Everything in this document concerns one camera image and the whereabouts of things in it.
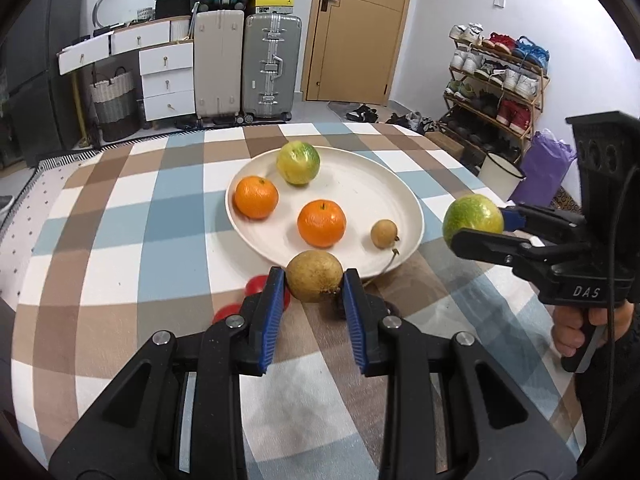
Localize red tomato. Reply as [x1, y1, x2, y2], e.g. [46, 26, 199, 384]
[244, 274, 291, 311]
[212, 302, 242, 324]

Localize small brown longan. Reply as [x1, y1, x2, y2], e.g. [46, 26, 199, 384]
[370, 219, 399, 252]

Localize large brown longan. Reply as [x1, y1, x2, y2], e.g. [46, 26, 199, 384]
[285, 250, 343, 302]

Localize orange mandarin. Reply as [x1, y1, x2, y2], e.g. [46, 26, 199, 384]
[233, 176, 279, 220]
[297, 200, 347, 249]

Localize green yellow passion fruit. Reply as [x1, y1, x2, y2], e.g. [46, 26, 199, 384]
[276, 141, 320, 186]

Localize dark cherry with stem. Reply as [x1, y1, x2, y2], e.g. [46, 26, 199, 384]
[362, 248, 399, 288]

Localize dark cherry without stem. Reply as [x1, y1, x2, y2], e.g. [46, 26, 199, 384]
[332, 295, 346, 321]

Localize right hand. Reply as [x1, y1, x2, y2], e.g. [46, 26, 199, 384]
[551, 301, 637, 359]

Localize purple bag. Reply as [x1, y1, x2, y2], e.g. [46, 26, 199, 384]
[510, 129, 577, 207]

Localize white enamel bucket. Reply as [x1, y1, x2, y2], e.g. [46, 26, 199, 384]
[478, 153, 526, 202]

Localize wooden shoe rack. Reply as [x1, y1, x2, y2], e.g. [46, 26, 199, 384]
[438, 23, 550, 164]

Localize cream round plate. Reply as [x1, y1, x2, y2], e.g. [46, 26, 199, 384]
[226, 146, 425, 278]

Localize wooden door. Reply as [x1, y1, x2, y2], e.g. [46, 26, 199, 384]
[302, 0, 410, 104]

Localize woven laundry basket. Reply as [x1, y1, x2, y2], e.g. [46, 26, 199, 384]
[90, 66, 141, 143]

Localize silver aluminium suitcase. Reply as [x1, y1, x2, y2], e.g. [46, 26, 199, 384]
[241, 13, 302, 124]

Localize yellow black shoe box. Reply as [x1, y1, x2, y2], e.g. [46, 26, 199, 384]
[254, 0, 294, 14]

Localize black refrigerator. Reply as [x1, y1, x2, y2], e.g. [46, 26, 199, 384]
[1, 0, 82, 167]

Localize beige suitcase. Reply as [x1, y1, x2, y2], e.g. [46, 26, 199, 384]
[193, 10, 244, 119]

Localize white drawer desk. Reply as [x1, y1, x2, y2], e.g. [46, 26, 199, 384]
[58, 16, 195, 122]

